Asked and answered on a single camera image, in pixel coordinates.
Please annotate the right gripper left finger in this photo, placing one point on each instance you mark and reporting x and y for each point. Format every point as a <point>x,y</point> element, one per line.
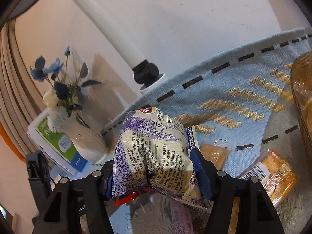
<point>71,199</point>

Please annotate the white ribbed ceramic vase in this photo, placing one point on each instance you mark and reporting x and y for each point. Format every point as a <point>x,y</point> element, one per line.
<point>89,144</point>

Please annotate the blue white artificial flowers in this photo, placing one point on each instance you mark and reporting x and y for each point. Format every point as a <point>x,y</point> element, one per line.
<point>62,99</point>

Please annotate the blue white snack bag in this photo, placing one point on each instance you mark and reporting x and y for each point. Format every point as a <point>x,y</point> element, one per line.
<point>191,137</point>

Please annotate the orange wrapped cake pack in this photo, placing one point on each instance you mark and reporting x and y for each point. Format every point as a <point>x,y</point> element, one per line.
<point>275,174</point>

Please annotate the stack of upright white books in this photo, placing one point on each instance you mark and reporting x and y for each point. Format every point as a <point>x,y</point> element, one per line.
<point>40,141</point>

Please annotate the purple white snack bag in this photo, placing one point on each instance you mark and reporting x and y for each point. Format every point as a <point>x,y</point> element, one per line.
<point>153,150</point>

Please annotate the white lamp pole black clamp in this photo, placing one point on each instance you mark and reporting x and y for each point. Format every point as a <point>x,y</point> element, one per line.
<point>145,73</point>

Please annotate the small biscuit bar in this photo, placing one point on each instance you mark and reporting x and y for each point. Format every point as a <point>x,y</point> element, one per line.
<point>216,151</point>

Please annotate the beige curtain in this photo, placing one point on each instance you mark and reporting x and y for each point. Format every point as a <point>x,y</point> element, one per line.
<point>21,101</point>

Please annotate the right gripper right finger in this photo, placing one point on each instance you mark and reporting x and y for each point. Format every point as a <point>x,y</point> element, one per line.
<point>256,212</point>

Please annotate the red striped bread bag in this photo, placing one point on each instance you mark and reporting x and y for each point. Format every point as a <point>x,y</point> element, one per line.
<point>124,199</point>

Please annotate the green blue upright book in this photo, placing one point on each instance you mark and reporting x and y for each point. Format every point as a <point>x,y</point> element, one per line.
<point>62,144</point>

